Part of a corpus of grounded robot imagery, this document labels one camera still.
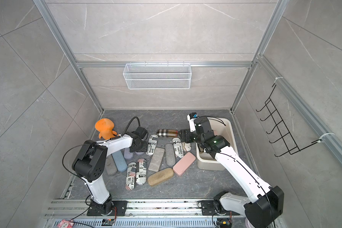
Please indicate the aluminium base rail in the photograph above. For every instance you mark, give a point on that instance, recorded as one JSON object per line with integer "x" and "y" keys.
{"x": 140, "y": 213}

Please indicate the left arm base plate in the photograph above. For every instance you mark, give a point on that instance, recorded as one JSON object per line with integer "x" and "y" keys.
{"x": 109, "y": 208}

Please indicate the white wire mesh basket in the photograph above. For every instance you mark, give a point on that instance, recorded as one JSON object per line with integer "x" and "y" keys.
{"x": 148, "y": 76}

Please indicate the newspaper flag case right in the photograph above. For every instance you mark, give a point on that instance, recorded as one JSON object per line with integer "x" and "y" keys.
{"x": 141, "y": 172}

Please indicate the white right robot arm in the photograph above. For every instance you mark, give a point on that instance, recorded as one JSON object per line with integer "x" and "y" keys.
{"x": 263, "y": 203}

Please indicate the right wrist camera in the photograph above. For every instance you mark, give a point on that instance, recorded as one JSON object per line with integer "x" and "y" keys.
{"x": 191, "y": 117}

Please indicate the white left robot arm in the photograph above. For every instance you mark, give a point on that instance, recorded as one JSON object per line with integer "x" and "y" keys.
{"x": 90, "y": 161}

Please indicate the orange plush toy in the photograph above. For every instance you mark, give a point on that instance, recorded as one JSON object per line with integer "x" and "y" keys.
{"x": 105, "y": 127}

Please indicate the tan fabric case front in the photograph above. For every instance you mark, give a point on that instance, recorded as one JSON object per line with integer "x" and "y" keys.
{"x": 160, "y": 177}

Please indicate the plaid glasses case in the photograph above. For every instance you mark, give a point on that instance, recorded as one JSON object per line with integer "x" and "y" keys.
{"x": 167, "y": 133}

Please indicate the stone grey flat case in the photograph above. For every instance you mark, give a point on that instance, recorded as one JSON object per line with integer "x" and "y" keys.
{"x": 156, "y": 160}

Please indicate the grey fabric case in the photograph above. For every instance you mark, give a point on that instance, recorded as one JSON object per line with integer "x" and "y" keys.
{"x": 170, "y": 155}

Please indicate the pink flat case right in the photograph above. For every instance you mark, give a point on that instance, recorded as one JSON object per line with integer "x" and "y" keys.
{"x": 184, "y": 163}

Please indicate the black wire hook rack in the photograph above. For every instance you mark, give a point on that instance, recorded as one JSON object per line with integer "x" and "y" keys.
{"x": 284, "y": 135}

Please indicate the newspaper flag case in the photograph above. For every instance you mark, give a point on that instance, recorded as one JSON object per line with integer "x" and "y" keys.
{"x": 131, "y": 176}
{"x": 141, "y": 172}

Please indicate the map print glasses case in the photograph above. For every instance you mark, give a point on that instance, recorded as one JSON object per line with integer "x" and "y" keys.
{"x": 186, "y": 147}

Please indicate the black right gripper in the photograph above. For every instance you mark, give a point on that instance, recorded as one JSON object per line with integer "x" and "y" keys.
{"x": 185, "y": 134}

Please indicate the newspaper case under tan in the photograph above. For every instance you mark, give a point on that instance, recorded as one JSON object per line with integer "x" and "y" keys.
{"x": 152, "y": 144}

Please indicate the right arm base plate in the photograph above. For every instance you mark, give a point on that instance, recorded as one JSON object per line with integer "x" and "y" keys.
{"x": 209, "y": 208}

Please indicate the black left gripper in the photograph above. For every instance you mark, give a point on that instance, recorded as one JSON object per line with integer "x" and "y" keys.
{"x": 145, "y": 149}

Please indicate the newspaper print case centre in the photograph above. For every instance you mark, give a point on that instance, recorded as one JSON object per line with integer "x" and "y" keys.
{"x": 178, "y": 149}

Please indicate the newspaper flag case left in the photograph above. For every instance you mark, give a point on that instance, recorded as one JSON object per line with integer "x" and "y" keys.
{"x": 131, "y": 176}

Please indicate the grey case far left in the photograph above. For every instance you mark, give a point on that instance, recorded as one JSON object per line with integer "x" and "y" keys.
{"x": 110, "y": 166}

